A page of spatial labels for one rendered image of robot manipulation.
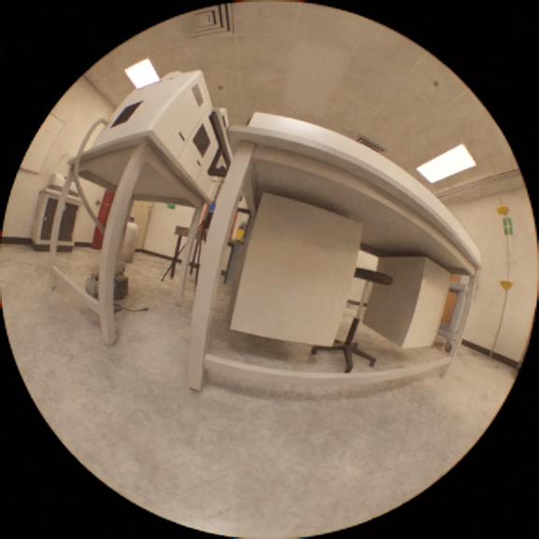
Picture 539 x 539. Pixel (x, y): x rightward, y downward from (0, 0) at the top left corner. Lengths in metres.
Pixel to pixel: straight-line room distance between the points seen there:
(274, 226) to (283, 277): 0.22
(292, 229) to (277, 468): 0.85
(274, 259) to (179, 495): 0.85
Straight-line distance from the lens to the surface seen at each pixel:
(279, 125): 0.59
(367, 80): 2.47
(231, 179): 0.49
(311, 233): 0.72
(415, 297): 1.23
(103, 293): 0.75
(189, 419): 0.60
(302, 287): 0.71
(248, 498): 0.52
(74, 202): 3.16
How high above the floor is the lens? 0.51
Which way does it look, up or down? 2 degrees down
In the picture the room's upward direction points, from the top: 14 degrees clockwise
